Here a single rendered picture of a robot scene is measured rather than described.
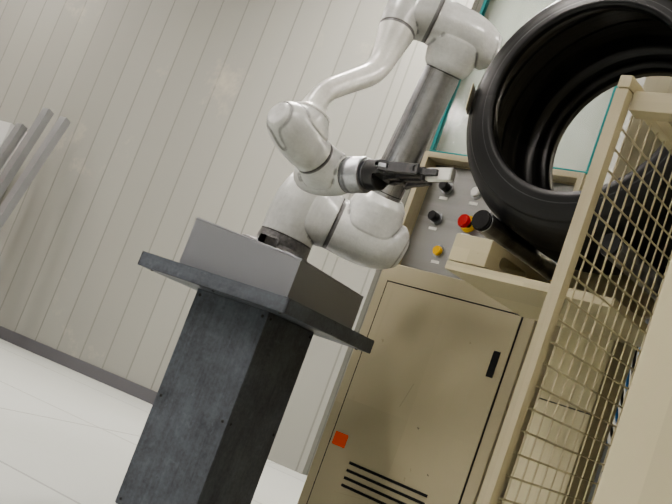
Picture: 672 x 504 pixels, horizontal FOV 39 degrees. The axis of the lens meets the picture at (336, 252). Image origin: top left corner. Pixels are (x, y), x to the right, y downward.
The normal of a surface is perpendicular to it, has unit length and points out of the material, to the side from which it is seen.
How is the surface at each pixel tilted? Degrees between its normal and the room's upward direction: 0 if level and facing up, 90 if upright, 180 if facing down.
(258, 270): 90
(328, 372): 90
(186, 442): 90
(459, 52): 115
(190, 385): 90
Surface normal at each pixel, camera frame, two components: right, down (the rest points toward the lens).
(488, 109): -0.72, -0.31
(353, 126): -0.45, -0.29
